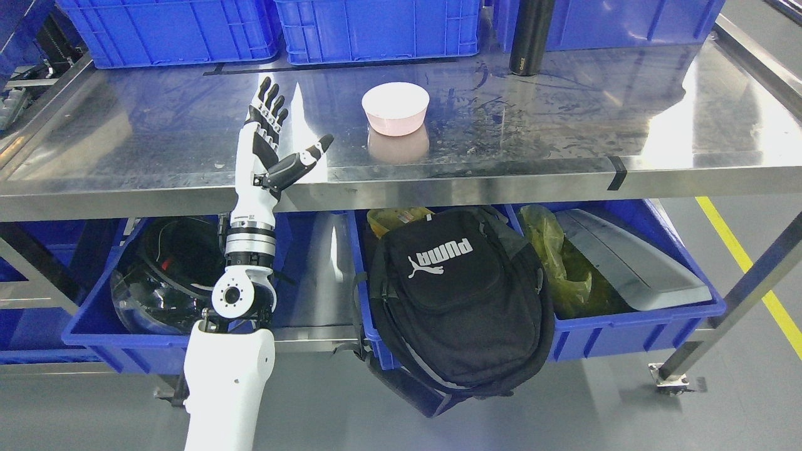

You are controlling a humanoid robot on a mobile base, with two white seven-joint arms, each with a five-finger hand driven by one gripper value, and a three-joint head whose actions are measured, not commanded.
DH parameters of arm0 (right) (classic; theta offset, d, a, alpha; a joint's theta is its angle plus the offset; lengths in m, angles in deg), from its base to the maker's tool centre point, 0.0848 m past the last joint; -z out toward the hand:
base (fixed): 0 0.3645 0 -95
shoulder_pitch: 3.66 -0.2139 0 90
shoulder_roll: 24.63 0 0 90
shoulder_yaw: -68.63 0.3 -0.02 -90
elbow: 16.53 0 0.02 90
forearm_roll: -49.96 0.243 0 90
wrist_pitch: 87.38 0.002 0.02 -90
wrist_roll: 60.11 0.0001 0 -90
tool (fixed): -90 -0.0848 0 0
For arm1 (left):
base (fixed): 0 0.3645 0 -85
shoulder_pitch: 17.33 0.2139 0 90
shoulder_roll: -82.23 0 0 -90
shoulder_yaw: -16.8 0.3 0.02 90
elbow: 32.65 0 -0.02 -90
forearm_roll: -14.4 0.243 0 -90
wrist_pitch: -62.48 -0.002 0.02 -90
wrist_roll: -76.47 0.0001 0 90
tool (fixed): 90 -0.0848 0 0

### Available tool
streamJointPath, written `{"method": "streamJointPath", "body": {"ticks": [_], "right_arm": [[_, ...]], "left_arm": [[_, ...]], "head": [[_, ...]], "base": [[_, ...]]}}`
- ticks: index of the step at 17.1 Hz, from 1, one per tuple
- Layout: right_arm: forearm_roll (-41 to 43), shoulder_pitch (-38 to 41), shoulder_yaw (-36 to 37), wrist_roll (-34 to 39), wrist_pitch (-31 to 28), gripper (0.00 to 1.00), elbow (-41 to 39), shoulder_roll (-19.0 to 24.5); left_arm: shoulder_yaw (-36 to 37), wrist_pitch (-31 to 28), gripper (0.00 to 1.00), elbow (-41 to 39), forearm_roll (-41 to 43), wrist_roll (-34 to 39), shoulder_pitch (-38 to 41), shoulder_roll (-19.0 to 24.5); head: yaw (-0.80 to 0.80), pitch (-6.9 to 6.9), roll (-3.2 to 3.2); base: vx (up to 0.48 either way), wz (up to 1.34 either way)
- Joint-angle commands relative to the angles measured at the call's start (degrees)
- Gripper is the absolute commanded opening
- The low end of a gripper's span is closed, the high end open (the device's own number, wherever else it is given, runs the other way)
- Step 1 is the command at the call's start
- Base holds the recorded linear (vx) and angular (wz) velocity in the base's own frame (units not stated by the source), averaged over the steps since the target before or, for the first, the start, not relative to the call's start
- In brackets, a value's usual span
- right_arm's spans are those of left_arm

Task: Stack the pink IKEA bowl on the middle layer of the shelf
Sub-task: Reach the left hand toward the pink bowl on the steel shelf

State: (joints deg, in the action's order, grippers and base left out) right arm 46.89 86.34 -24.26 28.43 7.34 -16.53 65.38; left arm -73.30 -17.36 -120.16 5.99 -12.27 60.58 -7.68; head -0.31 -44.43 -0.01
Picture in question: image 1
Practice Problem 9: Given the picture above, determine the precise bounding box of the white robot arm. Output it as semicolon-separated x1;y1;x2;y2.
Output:
184;214;277;450

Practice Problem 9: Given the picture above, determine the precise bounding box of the blue bin lower left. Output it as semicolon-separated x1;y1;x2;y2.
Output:
61;213;294;375

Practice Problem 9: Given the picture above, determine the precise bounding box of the blue crate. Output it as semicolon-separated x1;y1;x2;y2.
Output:
58;1;283;69
495;0;726;53
275;1;483;66

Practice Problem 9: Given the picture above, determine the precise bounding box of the black Puma backpack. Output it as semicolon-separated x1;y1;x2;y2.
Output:
356;205;556;418

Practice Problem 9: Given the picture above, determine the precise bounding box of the yellow plastic bag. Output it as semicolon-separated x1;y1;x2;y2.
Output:
516;204;632;319

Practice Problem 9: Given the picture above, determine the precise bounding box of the blue bin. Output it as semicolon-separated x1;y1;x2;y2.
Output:
345;199;726;370
61;213;294;375

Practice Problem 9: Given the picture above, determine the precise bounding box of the grey plastic panel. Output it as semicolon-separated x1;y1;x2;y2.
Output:
555;209;712;311

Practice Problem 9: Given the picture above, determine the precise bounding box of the blue crate top right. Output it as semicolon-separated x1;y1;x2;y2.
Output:
495;0;726;53

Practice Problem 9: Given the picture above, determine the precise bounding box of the pink plastic bowl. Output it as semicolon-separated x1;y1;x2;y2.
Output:
361;81;430;137

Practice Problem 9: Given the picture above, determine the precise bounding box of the black helmet with visor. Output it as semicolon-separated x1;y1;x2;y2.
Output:
110;216;224;336

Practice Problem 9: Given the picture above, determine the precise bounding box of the blue crate top left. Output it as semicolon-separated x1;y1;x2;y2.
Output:
58;1;283;69

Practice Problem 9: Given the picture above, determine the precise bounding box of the blue crate top middle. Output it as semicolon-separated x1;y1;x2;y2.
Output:
275;1;483;66

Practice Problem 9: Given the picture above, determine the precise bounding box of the blue bin lower right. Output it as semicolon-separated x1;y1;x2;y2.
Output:
345;199;726;370

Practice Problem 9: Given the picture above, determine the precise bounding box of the black thermos bottle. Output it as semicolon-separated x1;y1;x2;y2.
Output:
509;1;555;76

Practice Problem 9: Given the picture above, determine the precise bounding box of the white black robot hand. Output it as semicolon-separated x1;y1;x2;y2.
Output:
230;76;333;229

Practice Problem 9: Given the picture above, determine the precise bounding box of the stainless steel table frame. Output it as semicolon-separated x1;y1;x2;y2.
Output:
0;14;802;397

